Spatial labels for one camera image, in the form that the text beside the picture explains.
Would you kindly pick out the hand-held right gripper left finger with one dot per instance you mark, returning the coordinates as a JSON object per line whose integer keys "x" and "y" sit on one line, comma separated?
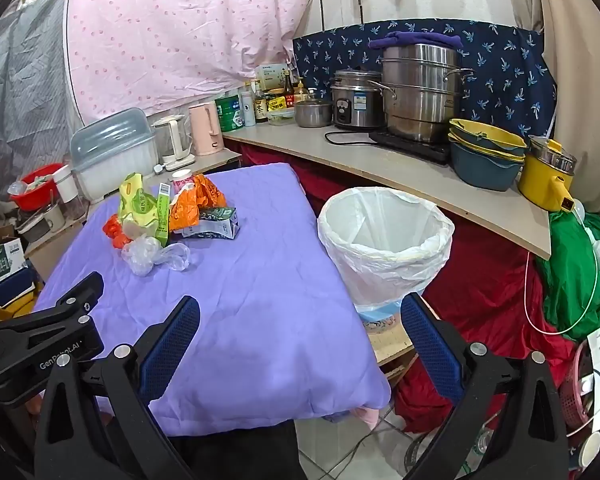
{"x": 172, "y": 340}

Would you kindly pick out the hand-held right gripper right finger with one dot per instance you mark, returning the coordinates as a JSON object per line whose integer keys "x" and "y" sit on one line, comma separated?
{"x": 430, "y": 345}

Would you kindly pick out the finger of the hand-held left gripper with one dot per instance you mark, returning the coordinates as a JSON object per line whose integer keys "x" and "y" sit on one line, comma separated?
{"x": 45, "y": 350}
{"x": 65, "y": 307}

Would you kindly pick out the light blue bin white liner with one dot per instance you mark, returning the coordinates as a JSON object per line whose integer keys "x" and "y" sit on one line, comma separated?
{"x": 380, "y": 280}

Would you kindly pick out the clear plastic bag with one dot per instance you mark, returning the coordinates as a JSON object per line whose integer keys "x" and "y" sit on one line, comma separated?
{"x": 140, "y": 255}

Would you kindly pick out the red-orange plastic wrapper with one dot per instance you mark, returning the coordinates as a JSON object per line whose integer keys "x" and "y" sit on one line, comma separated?
{"x": 112, "y": 227}

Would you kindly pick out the crushed green drink carton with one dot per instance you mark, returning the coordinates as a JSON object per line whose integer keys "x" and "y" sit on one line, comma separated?
{"x": 215, "y": 222}

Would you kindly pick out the green white stick packet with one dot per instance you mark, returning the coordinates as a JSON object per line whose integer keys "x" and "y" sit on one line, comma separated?
{"x": 162, "y": 215}

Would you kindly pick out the yellow-green plastic bag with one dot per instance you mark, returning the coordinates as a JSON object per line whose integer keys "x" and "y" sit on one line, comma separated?
{"x": 137, "y": 205}

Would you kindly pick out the pink floral paper cup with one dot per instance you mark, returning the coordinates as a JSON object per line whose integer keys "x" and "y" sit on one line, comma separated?
{"x": 182, "y": 177}

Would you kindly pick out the wooden stool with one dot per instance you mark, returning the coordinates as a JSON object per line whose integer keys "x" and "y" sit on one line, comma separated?
{"x": 390, "y": 345}

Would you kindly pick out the red cloth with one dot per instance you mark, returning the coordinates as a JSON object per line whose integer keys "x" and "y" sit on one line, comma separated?
{"x": 480, "y": 300}

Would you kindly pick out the cardboard box green print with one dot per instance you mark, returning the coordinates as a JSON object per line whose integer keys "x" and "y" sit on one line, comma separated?
{"x": 0, "y": 260}

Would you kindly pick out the purple blanket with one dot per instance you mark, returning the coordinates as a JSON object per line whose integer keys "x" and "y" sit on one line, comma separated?
{"x": 260, "y": 285}

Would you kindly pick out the red plastic basin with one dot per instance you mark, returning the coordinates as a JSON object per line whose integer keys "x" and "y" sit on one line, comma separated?
{"x": 27, "y": 200}

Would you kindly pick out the white lidded jar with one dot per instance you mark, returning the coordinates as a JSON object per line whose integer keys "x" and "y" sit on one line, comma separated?
{"x": 66, "y": 187}

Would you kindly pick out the white dish box grey lid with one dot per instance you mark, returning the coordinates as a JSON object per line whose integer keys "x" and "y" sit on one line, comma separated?
{"x": 115, "y": 170}

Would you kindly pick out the pink plastic basket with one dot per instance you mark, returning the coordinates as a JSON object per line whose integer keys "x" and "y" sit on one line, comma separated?
{"x": 575, "y": 390}

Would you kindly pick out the green cloth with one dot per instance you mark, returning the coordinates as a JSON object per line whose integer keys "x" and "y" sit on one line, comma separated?
{"x": 570, "y": 270}

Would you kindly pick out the yellow-rimmed blue basin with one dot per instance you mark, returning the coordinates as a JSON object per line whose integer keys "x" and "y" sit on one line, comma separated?
{"x": 480, "y": 153}
{"x": 485, "y": 132}
{"x": 480, "y": 175}

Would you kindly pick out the beige counter board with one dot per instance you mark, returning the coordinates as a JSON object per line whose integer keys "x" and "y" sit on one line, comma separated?
{"x": 380, "y": 170}

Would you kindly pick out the white paper cup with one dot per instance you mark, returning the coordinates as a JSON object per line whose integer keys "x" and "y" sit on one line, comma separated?
{"x": 590, "y": 450}

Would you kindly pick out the yellow electric pot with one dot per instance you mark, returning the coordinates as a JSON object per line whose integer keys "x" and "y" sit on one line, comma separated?
{"x": 535, "y": 180}

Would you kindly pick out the black induction cooktop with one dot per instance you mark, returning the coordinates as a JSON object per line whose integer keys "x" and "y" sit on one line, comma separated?
{"x": 410, "y": 149}

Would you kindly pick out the white glass kettle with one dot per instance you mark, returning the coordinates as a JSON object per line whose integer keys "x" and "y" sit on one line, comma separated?
{"x": 172, "y": 135}

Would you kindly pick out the pink electric kettle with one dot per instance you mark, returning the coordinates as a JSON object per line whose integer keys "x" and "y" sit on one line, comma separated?
{"x": 205, "y": 130}

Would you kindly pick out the grey striped cloth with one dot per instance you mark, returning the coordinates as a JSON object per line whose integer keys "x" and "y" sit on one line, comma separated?
{"x": 25, "y": 85}

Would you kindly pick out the green tin can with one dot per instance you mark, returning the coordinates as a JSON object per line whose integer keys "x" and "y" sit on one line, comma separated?
{"x": 228, "y": 115}

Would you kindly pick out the white flask bottle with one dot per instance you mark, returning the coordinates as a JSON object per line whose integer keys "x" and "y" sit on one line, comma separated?
{"x": 248, "y": 112}

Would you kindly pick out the clear food container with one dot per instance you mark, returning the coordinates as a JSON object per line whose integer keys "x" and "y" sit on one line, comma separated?
{"x": 280, "y": 116}

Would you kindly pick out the dark bottle white label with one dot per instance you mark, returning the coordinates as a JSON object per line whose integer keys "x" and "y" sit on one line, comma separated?
{"x": 261, "y": 107}

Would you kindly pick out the stainless steel steamer pot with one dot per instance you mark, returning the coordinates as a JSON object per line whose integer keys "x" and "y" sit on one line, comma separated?
{"x": 420, "y": 95}

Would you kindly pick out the steel rice cooker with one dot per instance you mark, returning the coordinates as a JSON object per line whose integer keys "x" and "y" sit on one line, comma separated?
{"x": 355, "y": 105}

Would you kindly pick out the small lidded steel pot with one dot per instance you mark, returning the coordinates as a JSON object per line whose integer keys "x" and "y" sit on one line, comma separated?
{"x": 312, "y": 115}

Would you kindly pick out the dark sauce bottle red label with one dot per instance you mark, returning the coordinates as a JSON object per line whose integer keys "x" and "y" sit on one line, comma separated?
{"x": 288, "y": 90}

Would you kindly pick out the yellow-capped sauce bottle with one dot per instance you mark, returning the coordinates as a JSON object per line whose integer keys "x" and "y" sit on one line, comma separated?
{"x": 301, "y": 94}

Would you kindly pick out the white green carton box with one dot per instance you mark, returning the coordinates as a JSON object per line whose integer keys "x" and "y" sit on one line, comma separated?
{"x": 275, "y": 77}

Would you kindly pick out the navy palm-print cloth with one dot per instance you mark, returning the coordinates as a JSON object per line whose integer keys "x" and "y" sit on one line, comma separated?
{"x": 500, "y": 70}

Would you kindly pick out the pink dotted sheet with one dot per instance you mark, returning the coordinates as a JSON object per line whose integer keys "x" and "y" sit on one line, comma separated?
{"x": 180, "y": 35}

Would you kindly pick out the dark purple cloth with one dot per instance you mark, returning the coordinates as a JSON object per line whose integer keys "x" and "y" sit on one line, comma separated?
{"x": 415, "y": 39}

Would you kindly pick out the beige curtain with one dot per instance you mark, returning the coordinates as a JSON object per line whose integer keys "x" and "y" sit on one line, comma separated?
{"x": 570, "y": 60}

